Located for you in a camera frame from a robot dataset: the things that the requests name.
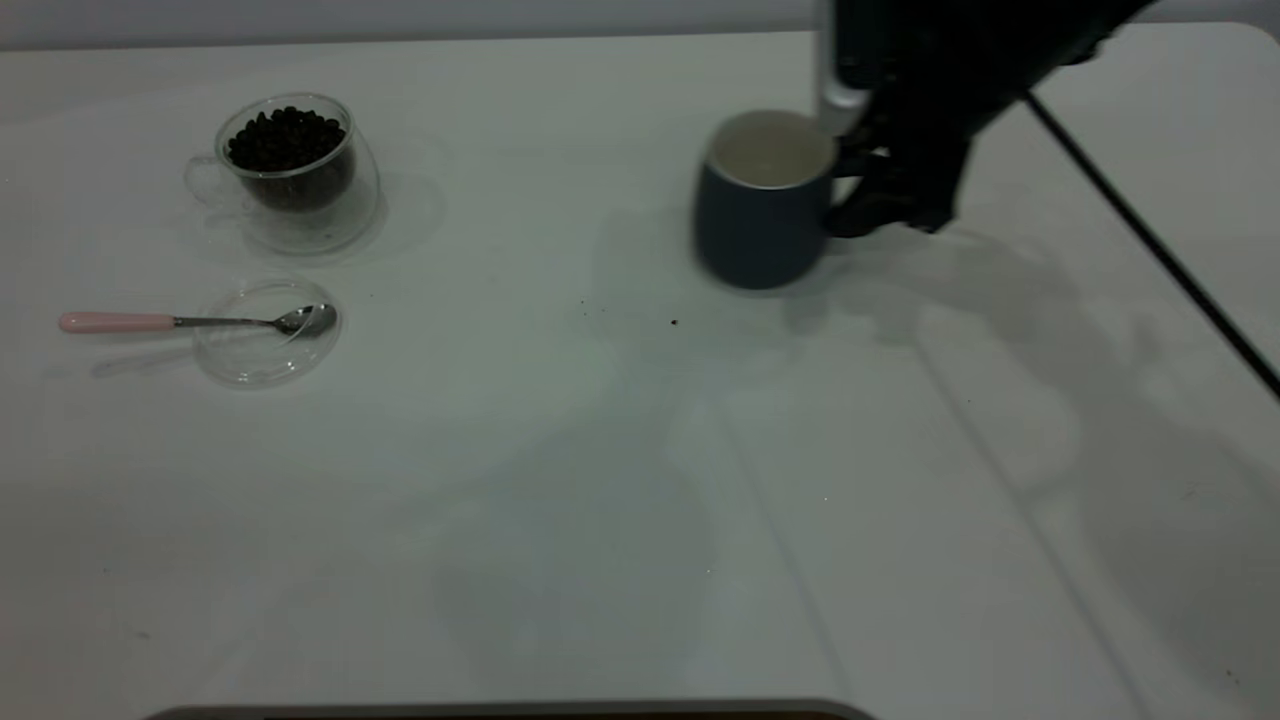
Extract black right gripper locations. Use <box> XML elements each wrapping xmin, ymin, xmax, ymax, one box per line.
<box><xmin>828</xmin><ymin>0</ymin><xmax>1061</xmax><ymax>239</ymax></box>

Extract dark grey ceramic mug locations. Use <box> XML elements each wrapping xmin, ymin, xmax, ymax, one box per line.
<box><xmin>693</xmin><ymin>110</ymin><xmax>871</xmax><ymax>291</ymax></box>

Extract pink handled metal spoon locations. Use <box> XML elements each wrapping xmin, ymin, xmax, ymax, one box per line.
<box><xmin>59</xmin><ymin>304</ymin><xmax>338</xmax><ymax>338</ymax></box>

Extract clear glass cup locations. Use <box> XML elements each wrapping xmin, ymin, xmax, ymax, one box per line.
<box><xmin>183</xmin><ymin>93</ymin><xmax>383</xmax><ymax>255</ymax></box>

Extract roasted coffee beans heap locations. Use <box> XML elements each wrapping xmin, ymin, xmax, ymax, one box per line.
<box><xmin>227</xmin><ymin>107</ymin><xmax>356</xmax><ymax>211</ymax></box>

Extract clear round glass dish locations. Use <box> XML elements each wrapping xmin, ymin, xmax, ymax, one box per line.
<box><xmin>193</xmin><ymin>278</ymin><xmax>344</xmax><ymax>387</ymax></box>

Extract black cable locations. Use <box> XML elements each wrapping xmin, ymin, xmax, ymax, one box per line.
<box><xmin>1024</xmin><ymin>92</ymin><xmax>1280</xmax><ymax>401</ymax></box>

